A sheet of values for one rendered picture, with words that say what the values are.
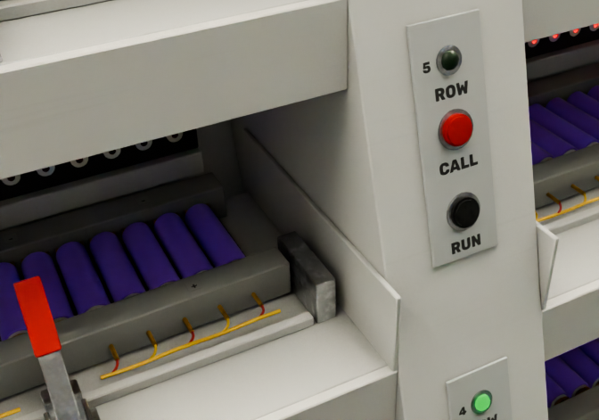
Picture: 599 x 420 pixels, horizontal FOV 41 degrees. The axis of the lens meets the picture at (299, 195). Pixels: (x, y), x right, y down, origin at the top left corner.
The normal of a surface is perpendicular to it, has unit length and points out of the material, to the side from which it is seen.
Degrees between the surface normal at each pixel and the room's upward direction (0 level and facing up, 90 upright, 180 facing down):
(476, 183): 90
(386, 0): 90
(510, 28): 90
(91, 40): 16
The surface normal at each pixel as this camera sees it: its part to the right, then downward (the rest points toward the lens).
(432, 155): 0.42, 0.24
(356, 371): -0.04, -0.83
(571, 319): 0.44, 0.49
